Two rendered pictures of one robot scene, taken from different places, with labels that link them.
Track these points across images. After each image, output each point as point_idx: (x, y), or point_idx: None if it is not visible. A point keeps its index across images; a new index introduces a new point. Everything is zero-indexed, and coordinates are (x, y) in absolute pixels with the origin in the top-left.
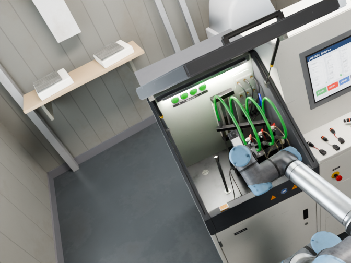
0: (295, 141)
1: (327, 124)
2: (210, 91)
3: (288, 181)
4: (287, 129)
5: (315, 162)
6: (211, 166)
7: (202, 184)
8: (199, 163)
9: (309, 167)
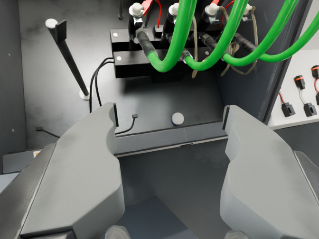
0: (263, 67)
1: (312, 52)
2: None
3: (204, 139)
4: (267, 32)
5: (265, 123)
6: (76, 22)
7: (41, 56)
8: (54, 1)
9: None
